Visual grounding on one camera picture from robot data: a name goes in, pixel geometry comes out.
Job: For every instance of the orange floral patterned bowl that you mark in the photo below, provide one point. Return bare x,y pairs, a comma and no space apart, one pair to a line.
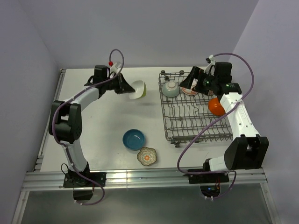
189,92

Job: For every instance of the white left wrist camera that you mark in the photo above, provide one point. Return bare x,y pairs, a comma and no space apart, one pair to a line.
115,67

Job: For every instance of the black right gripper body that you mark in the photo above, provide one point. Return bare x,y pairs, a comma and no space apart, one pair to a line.
205,83

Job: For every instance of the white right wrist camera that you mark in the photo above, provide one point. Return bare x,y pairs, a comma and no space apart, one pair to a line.
211,61

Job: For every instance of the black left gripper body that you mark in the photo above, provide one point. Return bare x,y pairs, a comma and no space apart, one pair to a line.
113,85

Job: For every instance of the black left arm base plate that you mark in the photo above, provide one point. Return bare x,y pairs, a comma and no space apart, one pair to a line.
73,180

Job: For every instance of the small flower shaped patterned dish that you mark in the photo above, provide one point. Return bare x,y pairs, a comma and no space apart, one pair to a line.
147,156

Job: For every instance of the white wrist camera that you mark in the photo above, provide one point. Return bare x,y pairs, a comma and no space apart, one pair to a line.
115,67
211,61

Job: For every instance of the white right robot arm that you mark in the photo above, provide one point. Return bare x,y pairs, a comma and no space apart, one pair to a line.
248,148

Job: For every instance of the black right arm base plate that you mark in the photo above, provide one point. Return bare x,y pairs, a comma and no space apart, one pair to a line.
207,178

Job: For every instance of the white square bowl green outside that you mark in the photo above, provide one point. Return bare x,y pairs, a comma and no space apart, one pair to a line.
140,90

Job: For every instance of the pale green ceramic bowl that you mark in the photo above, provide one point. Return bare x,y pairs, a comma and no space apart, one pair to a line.
170,89

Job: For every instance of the white bowl orange outside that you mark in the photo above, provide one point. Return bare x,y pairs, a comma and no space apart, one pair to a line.
215,107

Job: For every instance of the blue ceramic bowl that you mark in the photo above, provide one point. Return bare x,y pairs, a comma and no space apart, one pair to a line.
133,139

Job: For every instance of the aluminium frame rail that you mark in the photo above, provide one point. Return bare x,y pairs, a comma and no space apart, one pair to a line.
132,178

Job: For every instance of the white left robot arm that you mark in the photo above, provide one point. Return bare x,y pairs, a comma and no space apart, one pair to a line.
66,116

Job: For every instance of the grey wire dish rack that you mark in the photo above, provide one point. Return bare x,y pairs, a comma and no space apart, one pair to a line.
184,116

